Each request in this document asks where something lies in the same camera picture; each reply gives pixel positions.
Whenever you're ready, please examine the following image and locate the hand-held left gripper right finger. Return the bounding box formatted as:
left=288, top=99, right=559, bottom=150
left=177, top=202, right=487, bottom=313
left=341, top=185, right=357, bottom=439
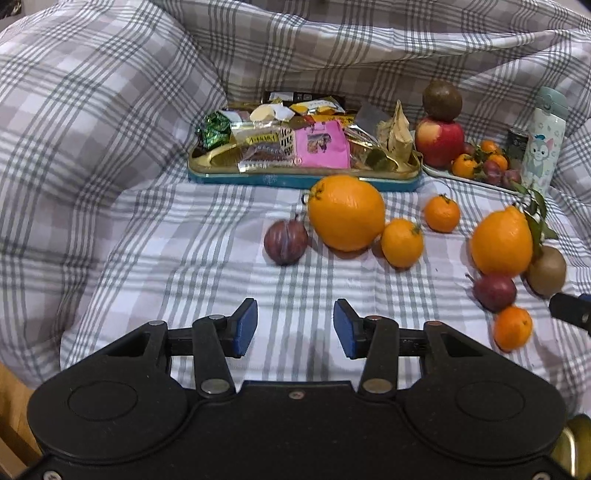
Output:
left=332, top=298, right=492, bottom=400

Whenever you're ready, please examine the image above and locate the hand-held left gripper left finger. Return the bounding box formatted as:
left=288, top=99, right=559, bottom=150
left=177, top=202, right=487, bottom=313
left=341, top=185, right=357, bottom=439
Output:
left=99, top=298, right=259, bottom=398

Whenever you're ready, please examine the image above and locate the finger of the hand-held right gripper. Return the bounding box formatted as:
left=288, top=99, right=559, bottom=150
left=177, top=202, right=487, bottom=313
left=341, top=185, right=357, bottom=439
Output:
left=549, top=292, right=591, bottom=333

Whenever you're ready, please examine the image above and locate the brown kiwi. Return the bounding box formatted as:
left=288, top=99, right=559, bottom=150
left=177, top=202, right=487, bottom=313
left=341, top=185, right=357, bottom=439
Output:
left=526, top=244, right=567, bottom=297

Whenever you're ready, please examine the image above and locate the mandarin with green stem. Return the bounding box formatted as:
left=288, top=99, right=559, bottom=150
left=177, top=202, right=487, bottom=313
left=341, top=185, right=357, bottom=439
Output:
left=381, top=218, right=424, bottom=269

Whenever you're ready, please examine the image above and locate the orange with leaves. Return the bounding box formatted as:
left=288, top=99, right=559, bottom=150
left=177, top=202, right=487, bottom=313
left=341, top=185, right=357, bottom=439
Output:
left=470, top=182, right=559, bottom=278

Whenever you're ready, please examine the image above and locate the large orange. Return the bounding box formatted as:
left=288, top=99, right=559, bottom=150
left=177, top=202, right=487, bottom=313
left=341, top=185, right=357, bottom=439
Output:
left=307, top=174, right=386, bottom=252

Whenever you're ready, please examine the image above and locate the gold metal container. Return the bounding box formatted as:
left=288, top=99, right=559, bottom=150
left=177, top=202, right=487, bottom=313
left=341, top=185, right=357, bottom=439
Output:
left=551, top=413, right=591, bottom=477

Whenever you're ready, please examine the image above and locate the teal and gold tin tray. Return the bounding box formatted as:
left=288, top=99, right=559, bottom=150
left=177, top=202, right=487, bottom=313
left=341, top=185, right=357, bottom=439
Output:
left=187, top=99, right=424, bottom=191

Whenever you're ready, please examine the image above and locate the brown cookie packet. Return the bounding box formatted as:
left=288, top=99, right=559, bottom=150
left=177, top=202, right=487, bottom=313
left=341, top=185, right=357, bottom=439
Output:
left=238, top=145, right=296, bottom=172

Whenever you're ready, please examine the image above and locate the white cartoon water bottle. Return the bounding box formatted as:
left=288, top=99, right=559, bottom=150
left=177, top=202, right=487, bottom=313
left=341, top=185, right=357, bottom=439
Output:
left=521, top=86, right=568, bottom=198

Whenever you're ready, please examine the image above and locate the dark drink can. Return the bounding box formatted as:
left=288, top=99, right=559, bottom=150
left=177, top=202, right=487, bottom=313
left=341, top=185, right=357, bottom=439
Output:
left=505, top=128, right=529, bottom=171

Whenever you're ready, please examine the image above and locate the pink snack packet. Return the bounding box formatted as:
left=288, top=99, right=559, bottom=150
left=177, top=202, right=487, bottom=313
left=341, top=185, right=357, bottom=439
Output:
left=293, top=121, right=352, bottom=171

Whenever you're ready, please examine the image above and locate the white plate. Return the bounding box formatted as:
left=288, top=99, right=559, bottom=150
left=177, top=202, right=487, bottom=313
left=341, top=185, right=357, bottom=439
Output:
left=422, top=157, right=522, bottom=195

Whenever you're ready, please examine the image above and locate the clear packet with yellow label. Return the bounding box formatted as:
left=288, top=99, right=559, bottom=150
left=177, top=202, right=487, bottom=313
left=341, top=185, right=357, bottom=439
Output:
left=231, top=127, right=296, bottom=160

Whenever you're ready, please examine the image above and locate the green foil candy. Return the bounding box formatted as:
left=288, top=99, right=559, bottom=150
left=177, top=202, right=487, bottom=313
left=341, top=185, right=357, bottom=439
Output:
left=198, top=111, right=232, bottom=151

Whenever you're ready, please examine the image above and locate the tan crinkled paper wrapper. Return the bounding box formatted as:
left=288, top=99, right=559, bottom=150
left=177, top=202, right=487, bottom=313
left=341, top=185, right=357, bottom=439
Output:
left=376, top=99, right=416, bottom=160

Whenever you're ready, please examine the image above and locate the plaid blanket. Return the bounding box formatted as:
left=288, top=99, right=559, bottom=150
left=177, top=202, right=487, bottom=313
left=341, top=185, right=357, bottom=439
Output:
left=0, top=0, right=591, bottom=402

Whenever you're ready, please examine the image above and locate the red apple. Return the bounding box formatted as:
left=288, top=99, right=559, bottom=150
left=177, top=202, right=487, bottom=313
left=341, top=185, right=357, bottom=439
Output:
left=414, top=116, right=466, bottom=168

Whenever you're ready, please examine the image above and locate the grey snack packet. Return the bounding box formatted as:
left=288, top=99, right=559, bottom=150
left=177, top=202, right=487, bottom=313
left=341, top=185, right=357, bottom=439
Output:
left=356, top=102, right=393, bottom=139

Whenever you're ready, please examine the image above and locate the white round snack packet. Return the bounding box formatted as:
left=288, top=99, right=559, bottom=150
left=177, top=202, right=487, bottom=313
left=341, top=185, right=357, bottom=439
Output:
left=249, top=104, right=296, bottom=123

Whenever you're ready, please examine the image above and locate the yellow snack packet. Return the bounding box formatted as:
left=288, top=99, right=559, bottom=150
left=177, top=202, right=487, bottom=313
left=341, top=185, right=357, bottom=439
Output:
left=290, top=98, right=346, bottom=116

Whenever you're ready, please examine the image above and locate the brown round fruit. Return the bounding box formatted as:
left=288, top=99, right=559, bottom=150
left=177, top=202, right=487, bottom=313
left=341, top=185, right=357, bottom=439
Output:
left=422, top=80, right=463, bottom=123

